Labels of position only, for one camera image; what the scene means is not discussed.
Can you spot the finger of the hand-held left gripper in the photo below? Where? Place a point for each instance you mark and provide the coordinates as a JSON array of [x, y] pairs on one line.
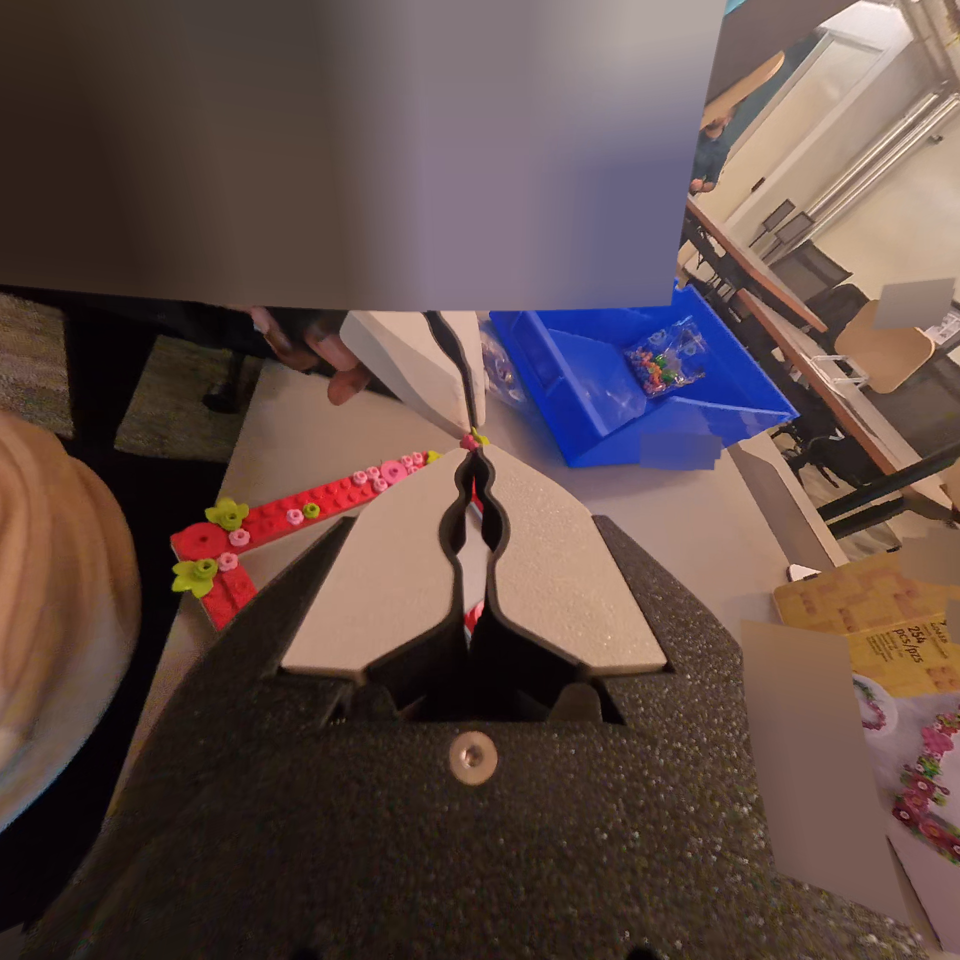
[[480, 375], [405, 360]]

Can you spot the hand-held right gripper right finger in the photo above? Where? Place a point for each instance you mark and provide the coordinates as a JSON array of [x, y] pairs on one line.
[[570, 592]]

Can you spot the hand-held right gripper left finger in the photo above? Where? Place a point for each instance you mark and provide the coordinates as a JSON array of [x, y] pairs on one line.
[[375, 600]]

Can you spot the small flower brick cluster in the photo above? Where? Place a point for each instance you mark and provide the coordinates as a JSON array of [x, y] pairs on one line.
[[471, 439]]

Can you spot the red heart-shaped brick frame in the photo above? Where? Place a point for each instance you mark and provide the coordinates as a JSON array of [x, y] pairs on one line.
[[270, 517]]

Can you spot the grey desk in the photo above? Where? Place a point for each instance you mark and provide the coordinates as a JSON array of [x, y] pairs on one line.
[[645, 525]]

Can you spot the person's left hand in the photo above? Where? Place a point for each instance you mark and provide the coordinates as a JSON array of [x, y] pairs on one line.
[[345, 375]]

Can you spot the clear numbered plastic bag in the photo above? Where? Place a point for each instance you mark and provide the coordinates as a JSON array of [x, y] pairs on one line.
[[501, 367]]

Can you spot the blue plastic bin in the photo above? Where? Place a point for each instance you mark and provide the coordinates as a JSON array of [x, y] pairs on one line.
[[585, 420]]

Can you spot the bag of small colourful bricks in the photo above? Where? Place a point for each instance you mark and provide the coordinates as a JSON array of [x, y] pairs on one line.
[[660, 371]]

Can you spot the long wooden-edged table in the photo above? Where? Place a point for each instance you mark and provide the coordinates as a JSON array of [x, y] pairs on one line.
[[847, 405], [750, 259]]

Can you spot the person's beige clothing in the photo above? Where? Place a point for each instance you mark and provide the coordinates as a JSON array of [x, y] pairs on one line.
[[52, 600]]

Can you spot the yellow toy set box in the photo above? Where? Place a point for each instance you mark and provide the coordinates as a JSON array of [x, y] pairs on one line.
[[900, 652]]

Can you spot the black office chair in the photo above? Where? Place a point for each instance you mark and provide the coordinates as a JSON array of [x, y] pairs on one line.
[[817, 281]]

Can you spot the beige chair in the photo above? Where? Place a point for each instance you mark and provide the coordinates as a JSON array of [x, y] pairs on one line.
[[885, 352]]

